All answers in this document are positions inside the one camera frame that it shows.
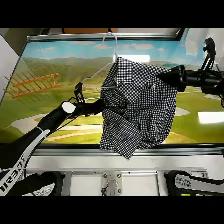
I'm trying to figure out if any white clothes hanger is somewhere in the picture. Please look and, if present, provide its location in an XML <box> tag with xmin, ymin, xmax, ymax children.
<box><xmin>82</xmin><ymin>32</ymin><xmax>120</xmax><ymax>90</ymax></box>

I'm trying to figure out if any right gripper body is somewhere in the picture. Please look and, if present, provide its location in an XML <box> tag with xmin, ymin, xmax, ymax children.
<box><xmin>158</xmin><ymin>64</ymin><xmax>187</xmax><ymax>92</ymax></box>

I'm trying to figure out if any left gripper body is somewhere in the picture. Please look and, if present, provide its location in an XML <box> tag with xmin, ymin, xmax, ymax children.
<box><xmin>81</xmin><ymin>98</ymin><xmax>106</xmax><ymax>118</ymax></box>

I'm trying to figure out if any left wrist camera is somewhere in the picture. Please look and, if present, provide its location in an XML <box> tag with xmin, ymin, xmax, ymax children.
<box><xmin>73</xmin><ymin>81</ymin><xmax>86</xmax><ymax>102</ymax></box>

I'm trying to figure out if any silver frame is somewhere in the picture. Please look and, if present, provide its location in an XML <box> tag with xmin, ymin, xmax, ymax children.
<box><xmin>24</xmin><ymin>32</ymin><xmax>224</xmax><ymax>197</ymax></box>

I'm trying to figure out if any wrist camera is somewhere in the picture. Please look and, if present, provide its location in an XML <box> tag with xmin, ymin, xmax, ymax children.
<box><xmin>73</xmin><ymin>81</ymin><xmax>86</xmax><ymax>102</ymax></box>
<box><xmin>200</xmin><ymin>36</ymin><xmax>218</xmax><ymax>72</ymax></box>

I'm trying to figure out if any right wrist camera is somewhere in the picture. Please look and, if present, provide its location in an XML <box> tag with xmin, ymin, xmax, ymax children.
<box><xmin>200</xmin><ymin>36</ymin><xmax>218</xmax><ymax>72</ymax></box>

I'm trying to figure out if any orange wooden rack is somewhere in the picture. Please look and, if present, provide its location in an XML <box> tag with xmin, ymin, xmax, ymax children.
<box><xmin>4</xmin><ymin>64</ymin><xmax>64</xmax><ymax>100</ymax></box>

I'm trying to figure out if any checked shirt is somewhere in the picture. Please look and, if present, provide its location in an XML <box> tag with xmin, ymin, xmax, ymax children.
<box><xmin>98</xmin><ymin>56</ymin><xmax>179</xmax><ymax>160</ymax></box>

